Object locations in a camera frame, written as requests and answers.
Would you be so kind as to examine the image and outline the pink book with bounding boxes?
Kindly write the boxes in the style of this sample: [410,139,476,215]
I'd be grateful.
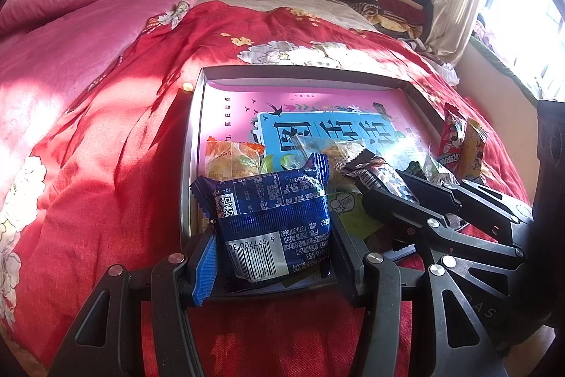
[196,79,442,285]

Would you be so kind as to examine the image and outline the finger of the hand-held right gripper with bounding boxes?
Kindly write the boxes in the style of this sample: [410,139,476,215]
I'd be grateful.
[395,169,533,228]
[362,183,526,259]

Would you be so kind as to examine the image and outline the orange bread packet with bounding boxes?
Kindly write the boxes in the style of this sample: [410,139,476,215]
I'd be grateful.
[205,137,266,183]

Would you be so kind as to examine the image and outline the blue snack packet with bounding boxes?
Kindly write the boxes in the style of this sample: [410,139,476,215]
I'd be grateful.
[190,153,333,294]

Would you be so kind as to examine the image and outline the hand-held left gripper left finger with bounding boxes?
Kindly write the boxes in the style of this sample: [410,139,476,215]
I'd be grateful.
[46,227,219,377]

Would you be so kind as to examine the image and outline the red floral blanket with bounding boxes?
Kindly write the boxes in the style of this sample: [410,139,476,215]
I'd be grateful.
[0,1,530,377]

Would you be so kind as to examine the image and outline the pink quilt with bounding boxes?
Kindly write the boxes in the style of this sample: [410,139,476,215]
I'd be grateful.
[0,0,206,139]

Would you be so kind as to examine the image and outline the green edged sill mat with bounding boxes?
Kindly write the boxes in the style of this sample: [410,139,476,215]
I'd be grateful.
[468,35,541,99]

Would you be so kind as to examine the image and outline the green snack packet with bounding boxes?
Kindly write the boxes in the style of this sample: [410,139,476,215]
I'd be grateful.
[329,189,385,236]

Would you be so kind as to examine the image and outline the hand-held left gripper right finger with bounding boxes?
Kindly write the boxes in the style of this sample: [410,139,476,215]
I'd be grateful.
[329,213,508,377]

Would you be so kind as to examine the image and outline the yellow candy packet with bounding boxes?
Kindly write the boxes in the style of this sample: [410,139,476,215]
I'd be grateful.
[457,117,490,183]

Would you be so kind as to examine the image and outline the white plastic bag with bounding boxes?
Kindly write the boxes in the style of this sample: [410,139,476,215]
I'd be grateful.
[408,37,460,86]

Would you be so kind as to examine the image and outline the red candy packet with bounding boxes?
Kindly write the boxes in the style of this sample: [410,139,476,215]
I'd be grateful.
[439,102,468,172]

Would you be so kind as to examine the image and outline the dark wafer bar packet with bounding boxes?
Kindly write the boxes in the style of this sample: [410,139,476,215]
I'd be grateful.
[339,149,418,203]

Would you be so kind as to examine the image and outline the grey cardboard box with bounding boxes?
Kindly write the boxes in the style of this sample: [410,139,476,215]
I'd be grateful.
[179,65,446,302]

